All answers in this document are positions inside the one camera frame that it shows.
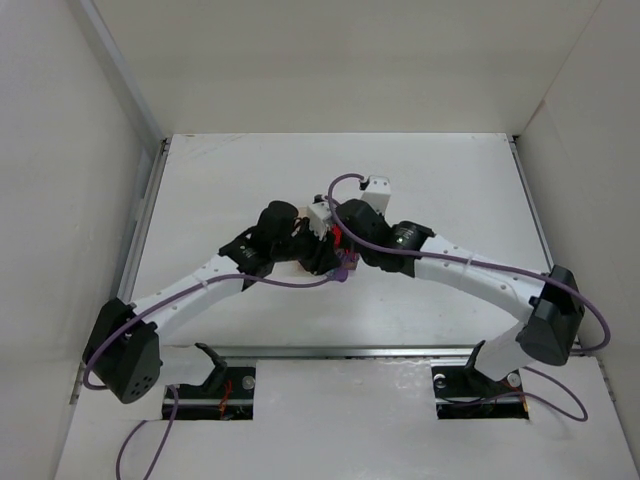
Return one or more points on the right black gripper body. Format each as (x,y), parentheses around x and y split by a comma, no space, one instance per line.
(347,230)

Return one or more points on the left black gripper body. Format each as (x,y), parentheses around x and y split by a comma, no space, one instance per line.
(319,257)

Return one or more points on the red curved lego brick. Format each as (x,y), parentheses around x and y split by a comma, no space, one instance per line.
(337,233)

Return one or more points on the purple square lego brick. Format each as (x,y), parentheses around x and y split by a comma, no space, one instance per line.
(349,260)

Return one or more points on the purple lego piece with butterfly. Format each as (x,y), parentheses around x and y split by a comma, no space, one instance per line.
(339,275)

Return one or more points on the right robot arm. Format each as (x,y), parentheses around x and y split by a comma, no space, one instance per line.
(548,316)

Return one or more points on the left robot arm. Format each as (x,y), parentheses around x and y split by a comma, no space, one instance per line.
(232,270)

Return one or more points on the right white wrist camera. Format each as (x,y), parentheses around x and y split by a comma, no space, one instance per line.
(376,192)

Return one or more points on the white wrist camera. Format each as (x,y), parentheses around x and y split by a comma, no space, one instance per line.
(376,192)
(319,216)

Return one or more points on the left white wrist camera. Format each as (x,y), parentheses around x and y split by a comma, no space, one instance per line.
(319,216)

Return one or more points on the aluminium left rail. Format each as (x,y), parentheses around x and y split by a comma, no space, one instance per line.
(142,220)

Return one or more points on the aluminium rail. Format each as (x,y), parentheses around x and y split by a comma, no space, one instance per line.
(142,220)
(340,352)
(548,259)

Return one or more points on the aluminium front rail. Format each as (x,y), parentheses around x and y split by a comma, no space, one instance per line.
(340,352)

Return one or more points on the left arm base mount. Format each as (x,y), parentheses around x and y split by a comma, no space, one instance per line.
(220,387)

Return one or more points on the aluminium right rail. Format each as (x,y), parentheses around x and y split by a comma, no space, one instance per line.
(548,259)

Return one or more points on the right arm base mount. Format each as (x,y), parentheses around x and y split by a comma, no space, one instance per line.
(461,393)

